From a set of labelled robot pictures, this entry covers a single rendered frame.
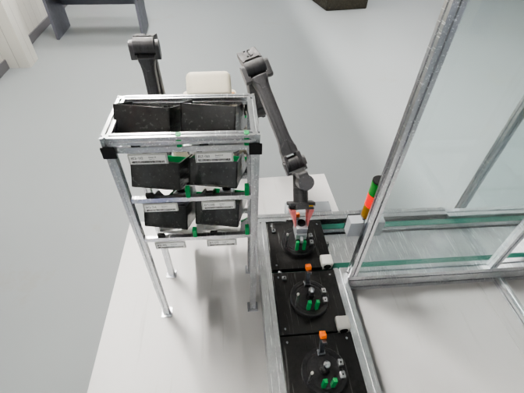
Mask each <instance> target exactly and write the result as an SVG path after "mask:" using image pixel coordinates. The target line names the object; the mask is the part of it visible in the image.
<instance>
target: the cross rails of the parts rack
mask: <svg viewBox="0 0 524 393"><path fill-rule="evenodd" d="M114 148H115V152H116V153H117V154H133V153H161V152H187V151H214V150H249V145H248V146H245V145H244V143H209V144H208V145H199V144H183V145H182V147H177V145H176V144H173V145H144V146H140V147H131V146H116V147H114ZM241 179H247V173H243V177H242V178H241ZM245 199H251V193H250V194H249V196H245V193H244V192H238V193H214V195H213V196H206V194H205V193H198V194H191V198H186V195H185V194H179V195H158V196H154V198H148V199H147V198H146V196H131V202H132V204H148V203H168V202H187V201H207V200H245ZM247 237H250V233H249V235H245V231H243V232H218V235H211V234H210V233H197V237H195V238H194V237H193V234H178V235H165V238H158V236H157V235H147V236H144V241H145V242H146V243H152V242H168V241H184V240H200V239H230V238H247Z"/></svg>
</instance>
